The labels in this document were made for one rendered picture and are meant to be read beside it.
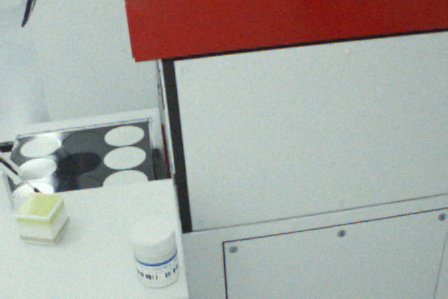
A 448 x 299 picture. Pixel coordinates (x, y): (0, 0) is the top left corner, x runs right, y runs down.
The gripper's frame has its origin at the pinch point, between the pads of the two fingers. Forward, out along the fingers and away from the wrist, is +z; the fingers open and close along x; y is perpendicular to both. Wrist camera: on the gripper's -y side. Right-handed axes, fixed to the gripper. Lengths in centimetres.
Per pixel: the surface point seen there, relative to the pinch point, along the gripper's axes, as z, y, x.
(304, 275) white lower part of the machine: 57, -88, -3
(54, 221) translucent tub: 70, -34, 30
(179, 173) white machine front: 50, -54, 22
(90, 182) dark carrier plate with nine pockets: 50, -35, 6
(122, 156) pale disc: 39, -40, 2
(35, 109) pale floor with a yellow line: -83, 45, -197
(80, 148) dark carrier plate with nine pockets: 37.1, -28.6, -2.4
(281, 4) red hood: 28, -66, 53
